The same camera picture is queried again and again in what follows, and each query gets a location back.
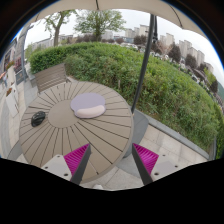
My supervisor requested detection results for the white planter box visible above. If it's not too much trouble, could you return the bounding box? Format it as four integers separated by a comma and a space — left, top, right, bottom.
6, 84, 19, 117

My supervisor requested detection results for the dark parasol pole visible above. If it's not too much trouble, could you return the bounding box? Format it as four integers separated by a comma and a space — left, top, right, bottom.
131, 14, 155, 114

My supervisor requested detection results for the slatted grey patio chair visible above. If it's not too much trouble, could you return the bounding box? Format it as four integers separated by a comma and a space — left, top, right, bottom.
35, 63, 68, 93

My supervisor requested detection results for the beige parasol canopy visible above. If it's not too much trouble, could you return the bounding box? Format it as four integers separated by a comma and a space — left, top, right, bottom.
30, 0, 205, 37

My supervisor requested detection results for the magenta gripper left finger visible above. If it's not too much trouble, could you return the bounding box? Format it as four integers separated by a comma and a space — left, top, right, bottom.
41, 143, 92, 186

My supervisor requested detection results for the round slatted patio table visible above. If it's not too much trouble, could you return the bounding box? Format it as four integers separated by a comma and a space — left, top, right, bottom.
19, 82, 134, 183

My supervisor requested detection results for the grey parasol base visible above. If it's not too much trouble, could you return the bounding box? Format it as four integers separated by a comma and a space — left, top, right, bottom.
117, 110, 149, 177

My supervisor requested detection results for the lilac mouse pad wrist rest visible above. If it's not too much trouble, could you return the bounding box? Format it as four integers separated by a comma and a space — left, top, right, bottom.
70, 93, 106, 119

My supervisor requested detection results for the black computer mouse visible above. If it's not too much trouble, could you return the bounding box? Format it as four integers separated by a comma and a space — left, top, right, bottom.
31, 111, 46, 127

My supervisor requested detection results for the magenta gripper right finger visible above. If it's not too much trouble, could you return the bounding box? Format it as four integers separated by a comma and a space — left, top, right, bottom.
131, 142, 183, 186

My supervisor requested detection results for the green hedge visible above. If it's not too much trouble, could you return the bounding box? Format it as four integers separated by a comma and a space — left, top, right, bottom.
30, 42, 224, 157

